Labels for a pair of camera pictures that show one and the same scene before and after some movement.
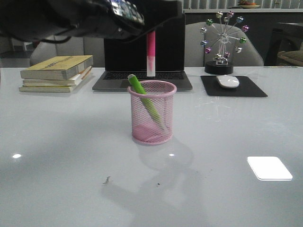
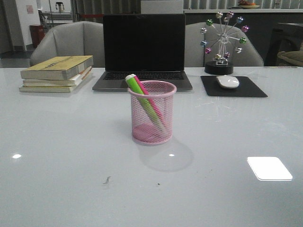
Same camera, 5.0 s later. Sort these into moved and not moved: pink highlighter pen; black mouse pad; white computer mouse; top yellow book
Moved: pink highlighter pen
Not moved: white computer mouse; top yellow book; black mouse pad
